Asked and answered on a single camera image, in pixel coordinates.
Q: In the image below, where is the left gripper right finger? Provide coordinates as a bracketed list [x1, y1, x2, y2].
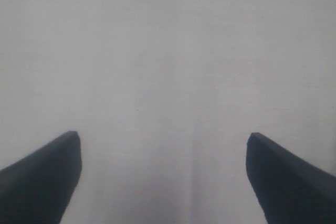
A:
[246, 133, 335, 223]

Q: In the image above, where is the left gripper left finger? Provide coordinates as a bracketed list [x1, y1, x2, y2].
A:
[1, 131, 82, 223]

